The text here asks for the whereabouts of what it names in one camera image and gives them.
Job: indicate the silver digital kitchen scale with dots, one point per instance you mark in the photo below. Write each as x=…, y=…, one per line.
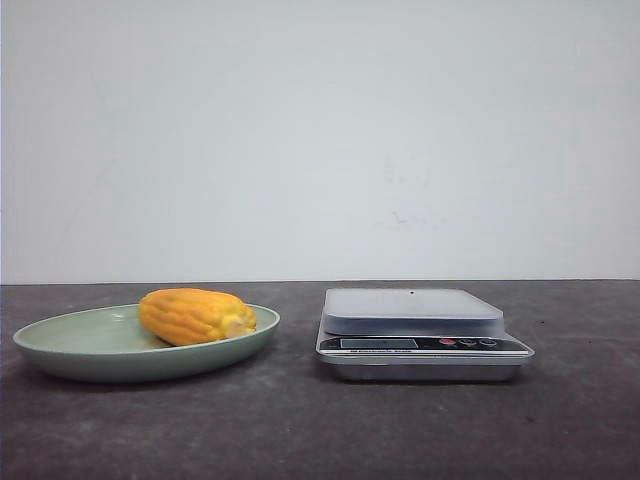
x=411, y=334

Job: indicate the yellow corn cob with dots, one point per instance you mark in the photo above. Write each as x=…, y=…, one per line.
x=187, y=316

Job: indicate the green shallow plate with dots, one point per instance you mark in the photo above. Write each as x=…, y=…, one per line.
x=108, y=345

